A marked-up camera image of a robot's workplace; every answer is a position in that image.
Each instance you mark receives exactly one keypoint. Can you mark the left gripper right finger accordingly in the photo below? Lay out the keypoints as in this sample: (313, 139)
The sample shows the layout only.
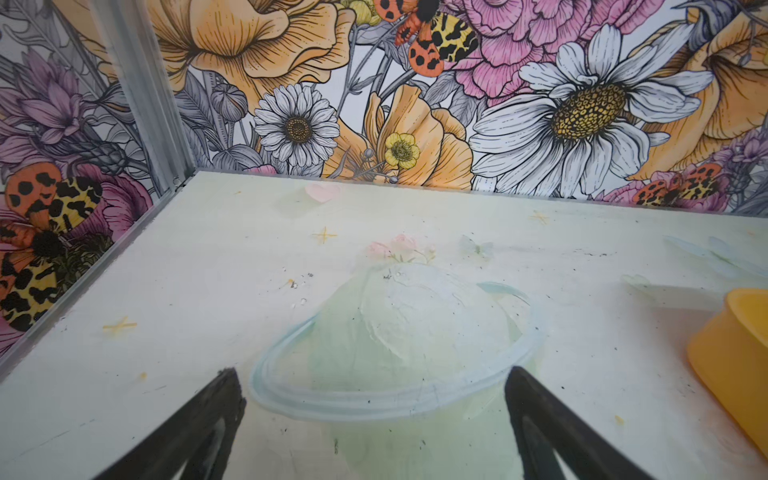
(547, 431)

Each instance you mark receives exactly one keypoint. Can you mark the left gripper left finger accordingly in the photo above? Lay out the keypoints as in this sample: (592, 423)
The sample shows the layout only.
(195, 442)

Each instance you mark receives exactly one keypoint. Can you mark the yellow plastic bin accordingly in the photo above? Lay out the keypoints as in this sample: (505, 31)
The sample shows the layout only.
(729, 356)

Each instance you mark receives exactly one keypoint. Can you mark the left aluminium frame post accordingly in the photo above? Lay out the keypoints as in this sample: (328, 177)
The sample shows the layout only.
(129, 39)

